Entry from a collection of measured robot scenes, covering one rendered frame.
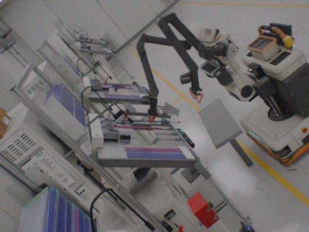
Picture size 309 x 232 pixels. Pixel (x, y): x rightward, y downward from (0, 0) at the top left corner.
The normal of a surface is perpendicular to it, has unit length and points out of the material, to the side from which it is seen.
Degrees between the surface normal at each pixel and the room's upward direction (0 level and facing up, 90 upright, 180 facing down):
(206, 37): 90
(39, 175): 90
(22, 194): 90
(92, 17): 90
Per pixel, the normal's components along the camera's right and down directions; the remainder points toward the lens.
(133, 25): 0.24, 0.33
